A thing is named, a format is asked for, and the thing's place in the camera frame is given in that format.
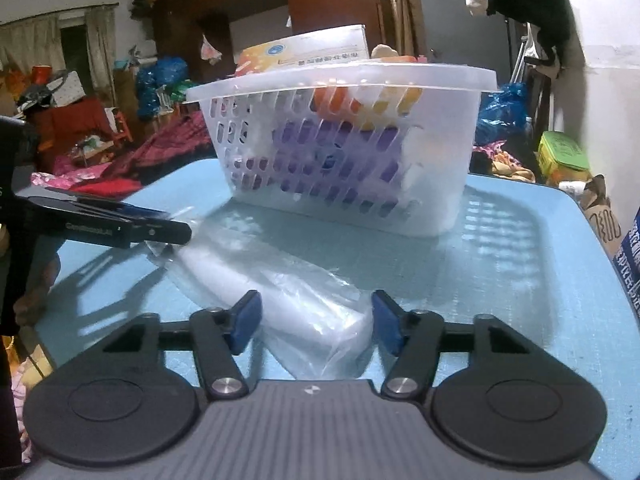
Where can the blue tote bag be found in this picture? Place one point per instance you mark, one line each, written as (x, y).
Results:
(627, 263)

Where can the person's left hand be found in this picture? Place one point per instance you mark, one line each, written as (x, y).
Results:
(30, 307)

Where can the blue plastic bag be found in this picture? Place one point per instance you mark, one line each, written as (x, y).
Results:
(502, 114)

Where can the blue bags pile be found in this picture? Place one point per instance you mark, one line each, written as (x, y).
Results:
(161, 86)

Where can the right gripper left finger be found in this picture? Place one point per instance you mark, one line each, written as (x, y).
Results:
(217, 337)

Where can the grey door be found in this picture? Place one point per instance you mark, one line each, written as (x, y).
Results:
(454, 36)

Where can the clear plastic bag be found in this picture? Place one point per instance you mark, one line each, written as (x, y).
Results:
(316, 325)

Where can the dark red wooden wardrobe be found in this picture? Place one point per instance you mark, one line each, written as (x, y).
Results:
(208, 34)

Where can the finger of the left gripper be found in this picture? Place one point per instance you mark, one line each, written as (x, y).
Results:
(122, 209)
(160, 231)

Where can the orange white medicine box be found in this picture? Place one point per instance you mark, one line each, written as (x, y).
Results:
(332, 45)

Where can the beige curtains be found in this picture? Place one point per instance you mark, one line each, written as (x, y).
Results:
(37, 40)

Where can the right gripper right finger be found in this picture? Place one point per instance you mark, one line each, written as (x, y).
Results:
(413, 338)

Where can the green box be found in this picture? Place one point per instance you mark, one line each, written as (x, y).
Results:
(561, 159)

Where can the white plastic laundry basket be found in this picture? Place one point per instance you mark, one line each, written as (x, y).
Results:
(385, 146)

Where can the magenta blanket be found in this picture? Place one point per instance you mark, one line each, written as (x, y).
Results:
(183, 141)

